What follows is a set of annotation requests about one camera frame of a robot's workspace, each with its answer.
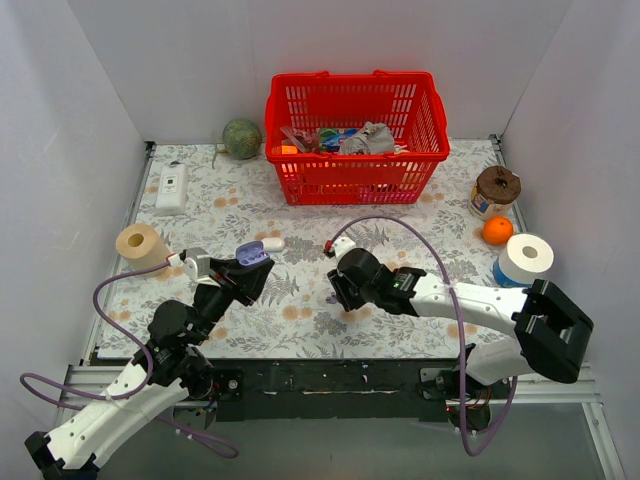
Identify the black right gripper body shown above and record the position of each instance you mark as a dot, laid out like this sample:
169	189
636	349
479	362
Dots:
341	292

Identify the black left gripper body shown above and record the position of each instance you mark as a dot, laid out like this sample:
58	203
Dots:
245	279

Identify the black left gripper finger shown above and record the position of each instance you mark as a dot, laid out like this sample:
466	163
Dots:
226	273
249	281

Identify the purple earbud charging case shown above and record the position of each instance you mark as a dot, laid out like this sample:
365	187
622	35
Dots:
251	253

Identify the white earbud charging case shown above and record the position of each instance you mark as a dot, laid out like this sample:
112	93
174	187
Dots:
273	244

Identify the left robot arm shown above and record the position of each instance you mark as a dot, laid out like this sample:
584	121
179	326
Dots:
165	370

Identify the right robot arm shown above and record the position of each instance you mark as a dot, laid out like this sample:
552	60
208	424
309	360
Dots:
544	332

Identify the floral patterned table mat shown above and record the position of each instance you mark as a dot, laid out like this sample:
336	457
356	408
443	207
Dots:
230	203

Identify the beige paper roll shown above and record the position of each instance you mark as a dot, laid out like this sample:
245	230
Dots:
141	246

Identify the white rectangular device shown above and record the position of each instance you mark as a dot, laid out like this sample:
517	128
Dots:
172	190

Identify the orange fruit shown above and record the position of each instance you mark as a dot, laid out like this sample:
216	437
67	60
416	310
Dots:
497	231

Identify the green melon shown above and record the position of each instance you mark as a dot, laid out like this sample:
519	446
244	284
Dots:
242	138

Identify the white toilet paper roll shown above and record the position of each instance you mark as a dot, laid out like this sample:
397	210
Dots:
528	253

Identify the brown lidded jar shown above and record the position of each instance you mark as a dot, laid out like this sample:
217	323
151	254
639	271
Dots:
493	193

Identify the crumpled grey bag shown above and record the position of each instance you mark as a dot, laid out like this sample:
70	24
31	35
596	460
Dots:
371	139

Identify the red plastic shopping basket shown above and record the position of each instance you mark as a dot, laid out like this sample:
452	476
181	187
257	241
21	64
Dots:
309	114

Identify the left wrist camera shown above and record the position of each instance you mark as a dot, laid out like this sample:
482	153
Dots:
195	263

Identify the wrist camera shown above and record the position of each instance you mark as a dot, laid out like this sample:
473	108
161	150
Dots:
195	263
340	246

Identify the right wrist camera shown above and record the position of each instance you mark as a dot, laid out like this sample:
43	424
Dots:
340	246

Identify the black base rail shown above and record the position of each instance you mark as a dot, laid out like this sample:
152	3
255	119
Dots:
243	389

